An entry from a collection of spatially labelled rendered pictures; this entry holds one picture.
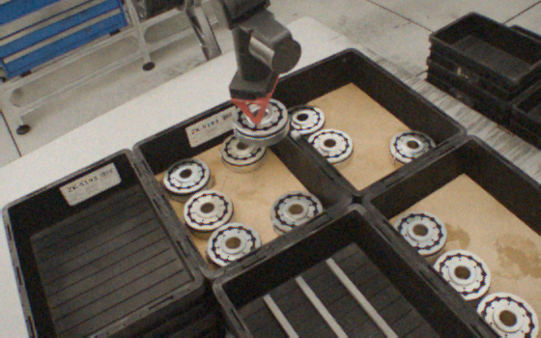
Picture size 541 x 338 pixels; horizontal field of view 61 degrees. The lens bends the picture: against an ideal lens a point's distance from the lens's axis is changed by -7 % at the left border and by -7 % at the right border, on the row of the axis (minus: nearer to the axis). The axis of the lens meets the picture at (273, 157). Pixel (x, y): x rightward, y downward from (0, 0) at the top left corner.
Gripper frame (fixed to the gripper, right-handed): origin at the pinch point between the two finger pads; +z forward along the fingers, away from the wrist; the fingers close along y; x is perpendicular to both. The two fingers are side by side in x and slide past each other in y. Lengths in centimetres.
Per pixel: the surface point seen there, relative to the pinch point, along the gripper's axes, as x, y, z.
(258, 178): 2.8, 1.3, 21.1
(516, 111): -68, 76, 56
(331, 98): -8.1, 30.7, 21.4
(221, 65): 34, 59, 36
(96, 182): 35.4, -11.1, 15.7
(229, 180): 9.0, -0.4, 21.2
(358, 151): -17.4, 13.0, 20.7
